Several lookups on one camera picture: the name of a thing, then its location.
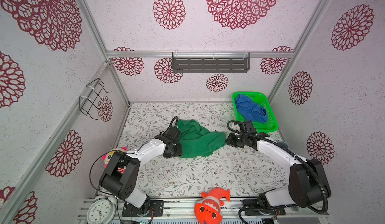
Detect bright green plastic basket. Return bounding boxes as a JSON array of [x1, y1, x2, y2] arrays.
[[232, 92, 279, 133]]

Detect dark grey wall shelf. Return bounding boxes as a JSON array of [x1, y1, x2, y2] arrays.
[[171, 52, 250, 74]]

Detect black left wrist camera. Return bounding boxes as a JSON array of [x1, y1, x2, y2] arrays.
[[166, 126, 182, 142]]

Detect green tank top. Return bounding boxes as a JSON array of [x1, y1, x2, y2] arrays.
[[177, 120, 226, 158]]

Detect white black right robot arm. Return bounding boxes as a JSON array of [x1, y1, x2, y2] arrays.
[[226, 133, 331, 214]]

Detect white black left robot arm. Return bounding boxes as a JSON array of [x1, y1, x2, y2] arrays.
[[99, 133, 182, 216]]

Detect black wire wall rack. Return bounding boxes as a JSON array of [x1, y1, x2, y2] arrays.
[[79, 78, 113, 122]]

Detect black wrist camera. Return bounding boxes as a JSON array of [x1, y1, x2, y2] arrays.
[[239, 121, 257, 135], [166, 126, 182, 142]]

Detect white alarm clock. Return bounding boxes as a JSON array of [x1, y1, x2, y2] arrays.
[[86, 196, 117, 224]]

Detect pink striped plush toy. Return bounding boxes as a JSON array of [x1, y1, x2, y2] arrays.
[[102, 147, 128, 174]]

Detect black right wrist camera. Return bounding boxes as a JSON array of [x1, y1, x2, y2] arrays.
[[239, 121, 257, 135]]

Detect teal green cup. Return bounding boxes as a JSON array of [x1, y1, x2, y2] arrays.
[[277, 141, 289, 149]]

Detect blue tank top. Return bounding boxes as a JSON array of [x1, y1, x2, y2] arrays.
[[235, 94, 268, 124]]

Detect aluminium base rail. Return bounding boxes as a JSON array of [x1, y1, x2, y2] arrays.
[[76, 196, 331, 224]]

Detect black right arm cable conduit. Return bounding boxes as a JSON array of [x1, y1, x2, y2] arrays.
[[227, 120, 329, 224]]

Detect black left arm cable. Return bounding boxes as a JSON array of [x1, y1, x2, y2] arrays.
[[89, 116, 180, 224]]

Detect red fish plush toy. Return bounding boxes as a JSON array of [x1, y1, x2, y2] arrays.
[[194, 188, 231, 224]]

